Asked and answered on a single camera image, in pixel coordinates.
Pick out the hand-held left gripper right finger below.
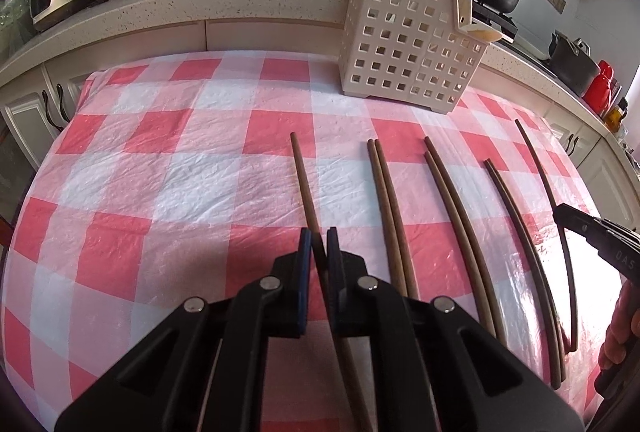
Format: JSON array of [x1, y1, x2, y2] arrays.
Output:
[[325, 227, 586, 432]]

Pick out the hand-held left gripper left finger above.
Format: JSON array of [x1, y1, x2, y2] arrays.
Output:
[[54, 228, 313, 432]]

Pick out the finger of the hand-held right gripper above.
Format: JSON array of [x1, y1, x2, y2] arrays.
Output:
[[553, 203, 606, 255]]

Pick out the white perforated plastic basket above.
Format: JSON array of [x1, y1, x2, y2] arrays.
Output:
[[337, 0, 503, 115]]

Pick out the person's right hand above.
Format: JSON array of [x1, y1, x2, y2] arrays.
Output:
[[600, 282, 640, 375]]

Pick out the amber bottle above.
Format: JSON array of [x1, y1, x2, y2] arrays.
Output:
[[605, 98, 629, 134]]

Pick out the red bottle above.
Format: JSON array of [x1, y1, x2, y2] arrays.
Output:
[[582, 60, 617, 113]]

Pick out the red white checkered tablecloth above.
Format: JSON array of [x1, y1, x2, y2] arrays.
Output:
[[0, 49, 608, 432]]

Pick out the black burner grate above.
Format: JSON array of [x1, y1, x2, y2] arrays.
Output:
[[472, 0, 518, 40]]

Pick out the patterned glass door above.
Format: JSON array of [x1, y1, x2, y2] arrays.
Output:
[[0, 0, 36, 63]]

